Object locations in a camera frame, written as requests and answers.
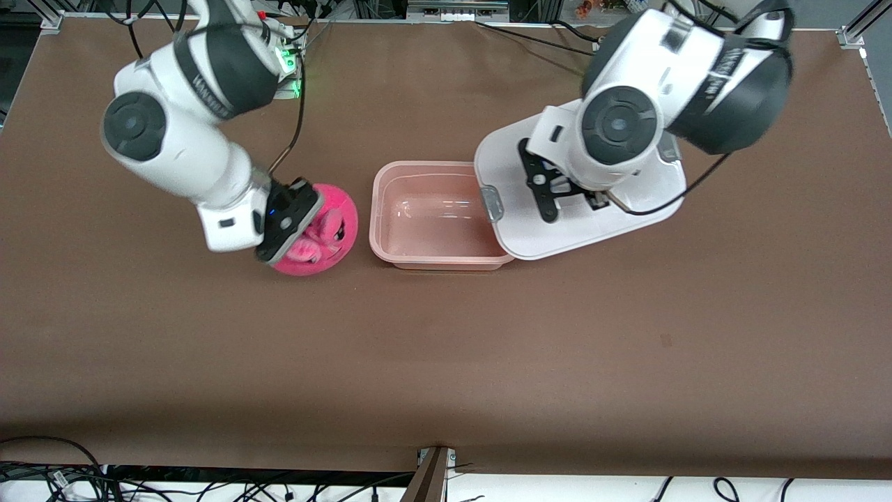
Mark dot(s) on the grey metal box with ports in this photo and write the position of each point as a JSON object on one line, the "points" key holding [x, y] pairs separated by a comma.
{"points": [[456, 10]]}

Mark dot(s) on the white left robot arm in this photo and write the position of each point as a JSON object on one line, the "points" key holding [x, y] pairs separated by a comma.
{"points": [[620, 125]]}

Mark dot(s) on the aluminium corner profile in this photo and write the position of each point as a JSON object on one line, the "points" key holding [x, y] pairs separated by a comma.
{"points": [[864, 24]]}

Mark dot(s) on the aluminium table edge rail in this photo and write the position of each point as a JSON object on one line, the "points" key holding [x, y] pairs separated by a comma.
{"points": [[418, 19]]}

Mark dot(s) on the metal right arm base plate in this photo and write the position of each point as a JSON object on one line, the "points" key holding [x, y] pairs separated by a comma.
{"points": [[289, 92]]}

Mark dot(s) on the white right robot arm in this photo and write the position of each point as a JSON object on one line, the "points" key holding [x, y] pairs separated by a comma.
{"points": [[174, 153]]}

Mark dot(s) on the pink plush toy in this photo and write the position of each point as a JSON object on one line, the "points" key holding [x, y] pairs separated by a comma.
{"points": [[334, 230]]}

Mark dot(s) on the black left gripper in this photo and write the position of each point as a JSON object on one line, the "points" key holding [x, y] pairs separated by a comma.
{"points": [[592, 198]]}

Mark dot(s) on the small metal bracket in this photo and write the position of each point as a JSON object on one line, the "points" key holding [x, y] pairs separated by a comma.
{"points": [[451, 461]]}

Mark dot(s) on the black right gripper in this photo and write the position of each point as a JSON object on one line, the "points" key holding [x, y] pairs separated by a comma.
{"points": [[290, 217]]}

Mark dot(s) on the translucent pinkish box base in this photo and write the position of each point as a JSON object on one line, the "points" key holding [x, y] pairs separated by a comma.
{"points": [[432, 223]]}

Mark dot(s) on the brown wooden post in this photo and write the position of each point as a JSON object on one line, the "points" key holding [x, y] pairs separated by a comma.
{"points": [[425, 484]]}

